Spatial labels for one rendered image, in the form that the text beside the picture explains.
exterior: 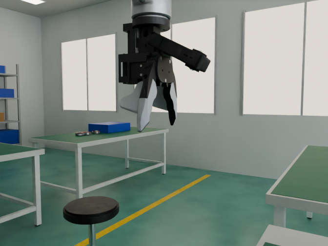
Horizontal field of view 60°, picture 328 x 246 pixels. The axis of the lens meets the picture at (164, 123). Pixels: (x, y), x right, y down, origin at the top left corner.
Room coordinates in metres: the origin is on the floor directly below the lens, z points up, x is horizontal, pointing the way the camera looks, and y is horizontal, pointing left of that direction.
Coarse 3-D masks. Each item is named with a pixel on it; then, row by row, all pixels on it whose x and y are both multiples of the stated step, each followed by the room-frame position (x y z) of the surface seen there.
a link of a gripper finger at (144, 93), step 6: (150, 60) 0.50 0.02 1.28; (150, 66) 0.49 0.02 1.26; (144, 72) 0.49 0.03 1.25; (150, 72) 0.48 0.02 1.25; (144, 78) 0.48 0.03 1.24; (150, 78) 0.48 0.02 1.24; (144, 84) 0.48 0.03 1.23; (150, 84) 0.48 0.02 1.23; (144, 90) 0.48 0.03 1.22; (144, 96) 0.47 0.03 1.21
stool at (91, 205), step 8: (80, 200) 1.81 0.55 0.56; (88, 200) 1.81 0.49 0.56; (96, 200) 1.81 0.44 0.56; (104, 200) 1.81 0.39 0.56; (112, 200) 1.81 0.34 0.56; (64, 208) 1.70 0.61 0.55; (72, 208) 1.66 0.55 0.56; (80, 208) 1.66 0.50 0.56; (88, 208) 1.66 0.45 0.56; (96, 208) 1.66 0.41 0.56; (104, 208) 1.66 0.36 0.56; (112, 208) 1.67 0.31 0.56; (64, 216) 1.63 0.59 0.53; (72, 216) 1.58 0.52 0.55; (80, 216) 1.58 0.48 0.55; (88, 216) 1.58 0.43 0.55; (96, 216) 1.58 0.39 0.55; (104, 216) 1.60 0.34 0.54; (112, 216) 1.65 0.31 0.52; (80, 224) 1.58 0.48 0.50; (88, 224) 1.58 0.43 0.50
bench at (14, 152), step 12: (0, 144) 2.95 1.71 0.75; (12, 144) 2.95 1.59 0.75; (0, 156) 2.35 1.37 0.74; (12, 156) 2.43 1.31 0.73; (24, 156) 2.53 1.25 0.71; (36, 156) 2.66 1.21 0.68; (36, 168) 2.66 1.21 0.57; (36, 180) 2.65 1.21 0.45; (36, 192) 2.65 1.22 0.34; (24, 204) 2.76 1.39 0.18; (36, 204) 2.65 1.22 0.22; (12, 216) 2.45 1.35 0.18; (36, 216) 2.65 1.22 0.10
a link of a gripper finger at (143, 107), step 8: (152, 80) 0.49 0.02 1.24; (136, 88) 0.50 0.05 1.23; (152, 88) 0.49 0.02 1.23; (128, 96) 0.50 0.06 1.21; (136, 96) 0.49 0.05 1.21; (152, 96) 0.49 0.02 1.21; (120, 104) 0.50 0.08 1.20; (128, 104) 0.49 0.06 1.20; (136, 104) 0.48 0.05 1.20; (144, 104) 0.47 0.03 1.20; (136, 112) 0.48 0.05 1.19; (144, 112) 0.47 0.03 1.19; (144, 120) 0.47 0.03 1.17
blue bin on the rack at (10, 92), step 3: (0, 90) 5.91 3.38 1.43; (3, 90) 5.96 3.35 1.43; (6, 90) 6.02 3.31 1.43; (9, 90) 6.07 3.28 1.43; (12, 90) 6.12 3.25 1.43; (0, 93) 5.91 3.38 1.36; (3, 93) 5.96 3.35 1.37; (6, 93) 6.01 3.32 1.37; (9, 93) 6.07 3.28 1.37; (12, 93) 6.12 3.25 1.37; (0, 96) 5.91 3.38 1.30; (3, 96) 5.96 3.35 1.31; (6, 96) 6.01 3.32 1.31; (9, 96) 6.06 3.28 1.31; (12, 96) 6.12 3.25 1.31
